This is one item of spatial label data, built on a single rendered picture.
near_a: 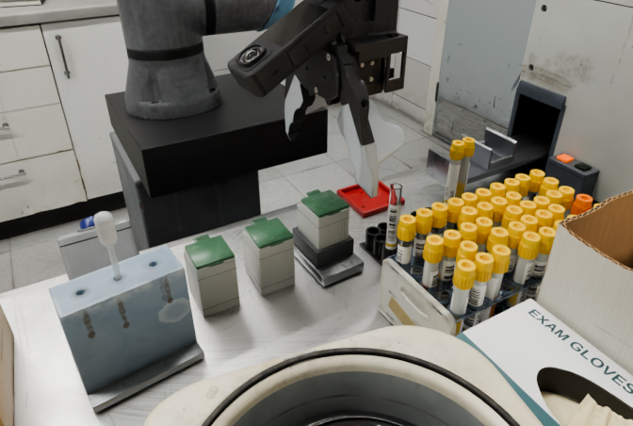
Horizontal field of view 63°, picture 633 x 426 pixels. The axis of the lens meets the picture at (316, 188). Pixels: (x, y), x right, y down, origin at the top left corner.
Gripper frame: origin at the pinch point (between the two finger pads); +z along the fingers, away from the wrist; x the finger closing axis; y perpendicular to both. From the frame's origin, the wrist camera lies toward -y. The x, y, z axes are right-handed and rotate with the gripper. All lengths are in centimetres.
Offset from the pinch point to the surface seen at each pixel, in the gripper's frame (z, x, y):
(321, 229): 5.8, -2.2, -1.6
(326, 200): 3.8, -0.2, 0.4
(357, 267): 10.9, -4.5, 1.7
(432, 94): 76, 150, 174
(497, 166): 7.9, -0.8, 28.8
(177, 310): 6.2, -4.8, -18.7
